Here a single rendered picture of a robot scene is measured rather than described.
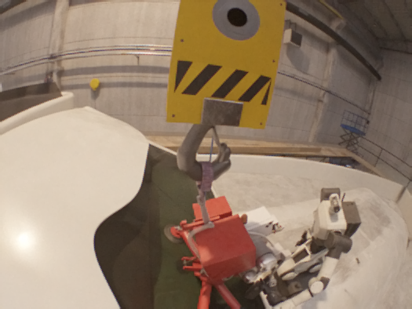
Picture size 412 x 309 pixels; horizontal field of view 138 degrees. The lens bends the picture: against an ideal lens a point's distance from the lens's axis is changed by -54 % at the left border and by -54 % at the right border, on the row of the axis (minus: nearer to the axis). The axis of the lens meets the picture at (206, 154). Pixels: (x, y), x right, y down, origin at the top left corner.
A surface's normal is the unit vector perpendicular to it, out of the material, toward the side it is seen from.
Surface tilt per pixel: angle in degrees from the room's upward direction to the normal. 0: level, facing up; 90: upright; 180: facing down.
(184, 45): 90
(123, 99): 90
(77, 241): 20
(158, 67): 90
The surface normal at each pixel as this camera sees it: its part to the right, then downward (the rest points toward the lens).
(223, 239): -0.19, -0.85
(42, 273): 0.48, -0.81
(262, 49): 0.22, 0.45
